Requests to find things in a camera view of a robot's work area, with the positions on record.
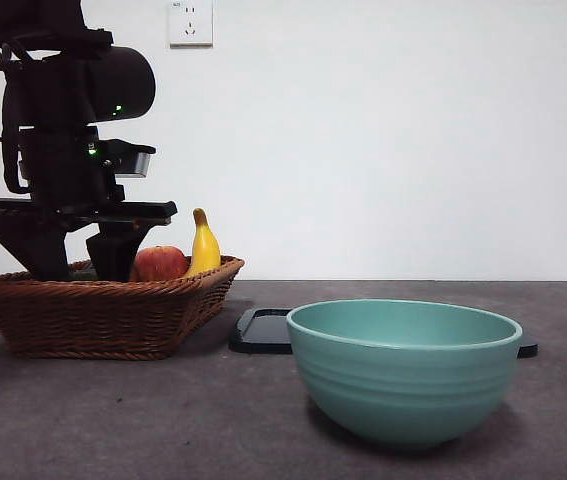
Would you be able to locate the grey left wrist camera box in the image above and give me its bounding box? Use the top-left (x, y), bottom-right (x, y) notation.
top-left (100, 140), bottom-right (157, 179)

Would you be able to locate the yellow banana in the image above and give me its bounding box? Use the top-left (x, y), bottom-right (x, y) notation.
top-left (182, 208), bottom-right (223, 279)

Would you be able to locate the red yellow apple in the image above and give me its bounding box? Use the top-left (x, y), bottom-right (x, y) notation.
top-left (131, 244), bottom-right (190, 282)

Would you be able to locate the black rectangular tray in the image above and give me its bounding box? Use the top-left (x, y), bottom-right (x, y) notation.
top-left (228, 308), bottom-right (539, 360)

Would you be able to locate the white wall socket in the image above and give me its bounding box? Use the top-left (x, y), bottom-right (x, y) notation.
top-left (169, 0), bottom-right (214, 49)

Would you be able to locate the teal ceramic bowl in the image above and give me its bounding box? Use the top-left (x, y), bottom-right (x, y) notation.
top-left (285, 298), bottom-right (523, 450)

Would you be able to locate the brown wicker basket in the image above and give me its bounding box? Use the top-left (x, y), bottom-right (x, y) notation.
top-left (0, 255), bottom-right (246, 361)

